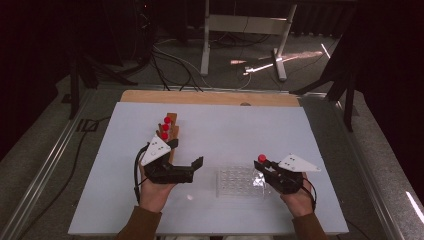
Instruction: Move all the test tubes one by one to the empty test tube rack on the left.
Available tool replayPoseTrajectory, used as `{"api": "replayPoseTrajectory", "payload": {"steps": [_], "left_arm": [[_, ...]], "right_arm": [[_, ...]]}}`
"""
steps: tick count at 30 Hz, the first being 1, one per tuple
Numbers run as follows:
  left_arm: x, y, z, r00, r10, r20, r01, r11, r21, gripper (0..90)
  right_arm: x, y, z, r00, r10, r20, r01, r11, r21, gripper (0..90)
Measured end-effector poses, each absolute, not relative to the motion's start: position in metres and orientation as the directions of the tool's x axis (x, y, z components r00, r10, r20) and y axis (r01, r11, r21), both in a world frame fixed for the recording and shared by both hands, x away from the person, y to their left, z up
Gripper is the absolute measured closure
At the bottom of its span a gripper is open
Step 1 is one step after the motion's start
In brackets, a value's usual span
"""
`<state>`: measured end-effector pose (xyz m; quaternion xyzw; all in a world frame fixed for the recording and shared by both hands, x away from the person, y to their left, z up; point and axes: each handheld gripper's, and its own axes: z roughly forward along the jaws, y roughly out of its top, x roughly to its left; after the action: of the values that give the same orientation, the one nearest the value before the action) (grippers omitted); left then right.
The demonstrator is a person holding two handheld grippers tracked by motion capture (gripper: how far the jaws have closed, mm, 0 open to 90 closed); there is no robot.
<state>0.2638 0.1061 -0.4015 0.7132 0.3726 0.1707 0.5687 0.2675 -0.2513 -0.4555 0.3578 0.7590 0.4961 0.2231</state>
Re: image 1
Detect person's right hand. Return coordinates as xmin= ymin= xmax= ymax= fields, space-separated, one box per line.
xmin=279 ymin=172 xmax=316 ymax=219

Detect white floor cable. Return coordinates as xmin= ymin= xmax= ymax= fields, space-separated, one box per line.
xmin=152 ymin=39 xmax=215 ymax=90

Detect white desk frame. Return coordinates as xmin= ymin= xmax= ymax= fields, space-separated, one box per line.
xmin=199 ymin=0 xmax=299 ymax=83

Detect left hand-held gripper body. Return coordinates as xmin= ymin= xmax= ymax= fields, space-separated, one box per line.
xmin=140 ymin=134 xmax=195 ymax=185

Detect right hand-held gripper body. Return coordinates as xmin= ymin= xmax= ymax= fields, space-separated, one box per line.
xmin=264 ymin=153 xmax=322 ymax=195

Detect right hand-held gripper cable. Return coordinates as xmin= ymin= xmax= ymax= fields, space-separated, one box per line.
xmin=301 ymin=177 xmax=318 ymax=213

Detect black floor cables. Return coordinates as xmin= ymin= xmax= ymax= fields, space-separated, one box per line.
xmin=150 ymin=45 xmax=205 ymax=93

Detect white table board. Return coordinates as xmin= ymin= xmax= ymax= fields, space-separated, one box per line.
xmin=67 ymin=101 xmax=350 ymax=237

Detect left hand-held gripper cable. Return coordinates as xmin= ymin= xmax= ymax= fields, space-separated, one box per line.
xmin=133 ymin=142 xmax=152 ymax=205

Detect clear plastic test tube rack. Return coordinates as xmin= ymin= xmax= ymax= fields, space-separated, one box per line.
xmin=215 ymin=165 xmax=268 ymax=200

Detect person's left hand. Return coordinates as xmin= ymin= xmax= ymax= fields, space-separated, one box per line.
xmin=137 ymin=163 xmax=178 ymax=214

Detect black tripod stand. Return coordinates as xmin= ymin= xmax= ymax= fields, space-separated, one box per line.
xmin=289 ymin=33 xmax=358 ymax=133
xmin=67 ymin=49 xmax=140 ymax=121

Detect aluminium floor rail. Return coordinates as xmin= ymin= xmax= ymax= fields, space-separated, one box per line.
xmin=0 ymin=87 xmax=98 ymax=240
xmin=299 ymin=92 xmax=405 ymax=240

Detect wooden test tube rack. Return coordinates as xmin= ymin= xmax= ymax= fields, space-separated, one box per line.
xmin=155 ymin=112 xmax=181 ymax=165

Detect hand-held gripper cable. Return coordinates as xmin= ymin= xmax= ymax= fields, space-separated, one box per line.
xmin=133 ymin=142 xmax=152 ymax=205
xmin=301 ymin=177 xmax=318 ymax=213

